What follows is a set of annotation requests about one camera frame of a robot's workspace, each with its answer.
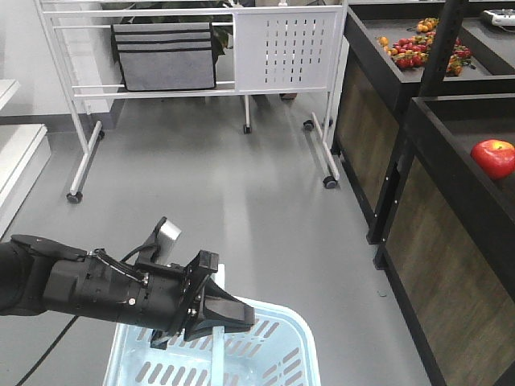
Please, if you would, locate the white metal shelving unit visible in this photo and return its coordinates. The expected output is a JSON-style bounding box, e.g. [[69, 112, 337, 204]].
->
[[0, 78, 52, 238]]

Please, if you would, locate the white rolling rack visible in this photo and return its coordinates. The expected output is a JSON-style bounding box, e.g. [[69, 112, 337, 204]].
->
[[35, 1, 347, 203]]

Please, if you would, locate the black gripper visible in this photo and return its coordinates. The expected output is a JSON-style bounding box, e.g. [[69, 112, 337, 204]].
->
[[43, 250, 255, 347]]

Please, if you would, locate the light blue plastic basket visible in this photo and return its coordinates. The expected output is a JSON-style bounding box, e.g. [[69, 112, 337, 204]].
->
[[103, 299, 321, 385]]

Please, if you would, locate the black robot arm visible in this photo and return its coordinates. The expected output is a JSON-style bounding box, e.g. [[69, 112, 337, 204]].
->
[[1, 235, 255, 350]]

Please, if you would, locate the black wooden produce stand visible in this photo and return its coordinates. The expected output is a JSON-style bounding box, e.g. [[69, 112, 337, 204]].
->
[[333, 1, 514, 385]]

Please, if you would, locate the pile of small fruits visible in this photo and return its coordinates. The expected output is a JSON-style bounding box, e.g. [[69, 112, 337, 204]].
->
[[376, 18, 474, 76]]

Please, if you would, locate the grey fabric bag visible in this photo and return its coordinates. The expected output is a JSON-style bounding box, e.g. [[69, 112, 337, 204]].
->
[[111, 22, 216, 92]]

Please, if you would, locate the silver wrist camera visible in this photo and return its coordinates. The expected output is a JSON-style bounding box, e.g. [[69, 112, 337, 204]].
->
[[138, 216, 182, 265]]

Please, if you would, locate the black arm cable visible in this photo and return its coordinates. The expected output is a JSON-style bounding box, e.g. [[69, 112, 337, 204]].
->
[[14, 314, 81, 386]]

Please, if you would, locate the red apple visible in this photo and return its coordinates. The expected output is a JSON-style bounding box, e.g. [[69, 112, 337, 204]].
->
[[470, 139, 514, 180]]

